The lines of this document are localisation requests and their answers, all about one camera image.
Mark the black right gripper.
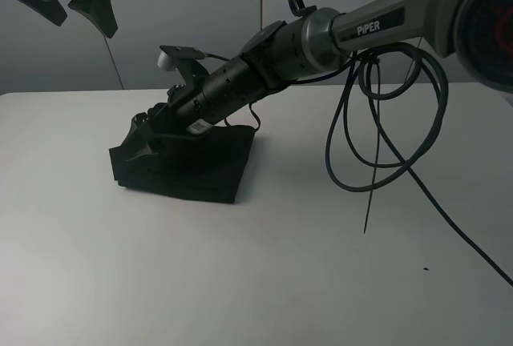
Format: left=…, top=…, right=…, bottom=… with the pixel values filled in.
left=119, top=85, right=200, bottom=162

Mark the black printed t-shirt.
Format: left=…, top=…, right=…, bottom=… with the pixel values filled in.
left=109, top=125, right=256, bottom=204

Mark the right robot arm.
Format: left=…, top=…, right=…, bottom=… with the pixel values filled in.
left=122, top=0, right=512, bottom=159

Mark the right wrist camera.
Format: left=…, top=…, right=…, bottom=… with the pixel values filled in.
left=157, top=45, right=207, bottom=71

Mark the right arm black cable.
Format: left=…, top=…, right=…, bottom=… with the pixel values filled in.
left=224, top=0, right=513, bottom=287

